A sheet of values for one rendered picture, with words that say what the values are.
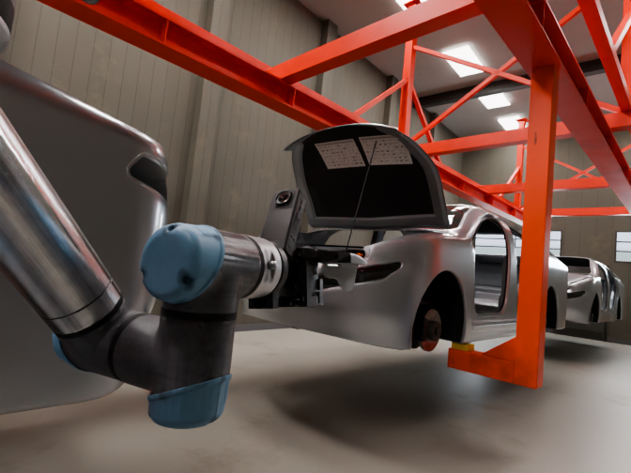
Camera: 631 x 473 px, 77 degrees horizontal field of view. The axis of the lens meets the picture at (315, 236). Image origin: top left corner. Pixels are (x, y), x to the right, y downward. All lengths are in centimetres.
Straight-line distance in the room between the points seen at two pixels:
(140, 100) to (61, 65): 99
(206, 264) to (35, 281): 16
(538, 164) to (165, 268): 332
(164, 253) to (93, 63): 590
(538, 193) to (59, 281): 331
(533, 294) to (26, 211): 325
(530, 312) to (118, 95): 545
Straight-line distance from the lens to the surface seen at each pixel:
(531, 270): 342
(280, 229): 54
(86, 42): 631
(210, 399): 42
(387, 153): 343
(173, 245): 38
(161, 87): 659
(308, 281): 55
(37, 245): 43
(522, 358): 346
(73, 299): 46
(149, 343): 43
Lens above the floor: 122
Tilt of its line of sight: 5 degrees up
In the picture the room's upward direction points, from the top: 6 degrees clockwise
